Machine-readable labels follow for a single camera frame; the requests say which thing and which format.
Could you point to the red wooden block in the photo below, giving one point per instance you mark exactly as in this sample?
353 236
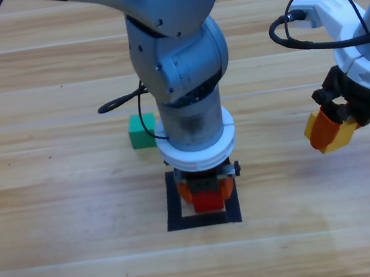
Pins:
208 202

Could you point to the yellow wooden block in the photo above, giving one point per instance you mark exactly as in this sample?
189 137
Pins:
344 140

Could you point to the green wooden block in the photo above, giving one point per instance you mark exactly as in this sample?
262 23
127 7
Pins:
137 131

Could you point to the black tape square outline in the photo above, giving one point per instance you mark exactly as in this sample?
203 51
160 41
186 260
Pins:
173 212

